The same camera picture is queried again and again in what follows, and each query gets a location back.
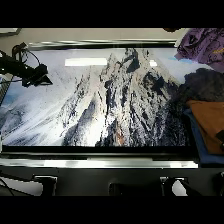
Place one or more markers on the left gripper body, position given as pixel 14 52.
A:
pixel 37 76

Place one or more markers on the dark grey garment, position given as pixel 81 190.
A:
pixel 203 85

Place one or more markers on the purple garment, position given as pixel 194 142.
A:
pixel 203 46

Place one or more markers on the brown garment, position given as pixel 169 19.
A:
pixel 208 123

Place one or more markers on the blue garment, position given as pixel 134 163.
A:
pixel 205 158

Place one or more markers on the silver frame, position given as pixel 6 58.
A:
pixel 100 163

